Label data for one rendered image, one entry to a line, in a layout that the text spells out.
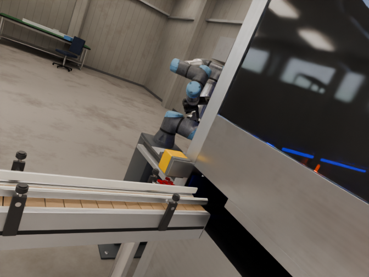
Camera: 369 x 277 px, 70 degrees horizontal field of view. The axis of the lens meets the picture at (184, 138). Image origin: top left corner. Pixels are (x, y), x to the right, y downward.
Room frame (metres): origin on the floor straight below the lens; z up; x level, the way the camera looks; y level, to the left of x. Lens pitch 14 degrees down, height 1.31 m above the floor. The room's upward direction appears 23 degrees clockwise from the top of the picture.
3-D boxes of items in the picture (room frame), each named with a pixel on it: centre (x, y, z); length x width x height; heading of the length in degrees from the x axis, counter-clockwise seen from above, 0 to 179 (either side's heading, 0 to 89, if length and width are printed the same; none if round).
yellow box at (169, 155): (0.88, 0.00, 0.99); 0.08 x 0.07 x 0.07; 38
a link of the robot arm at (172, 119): (1.75, 0.12, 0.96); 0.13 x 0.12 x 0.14; 79
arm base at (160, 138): (1.76, 0.12, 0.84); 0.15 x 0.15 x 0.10
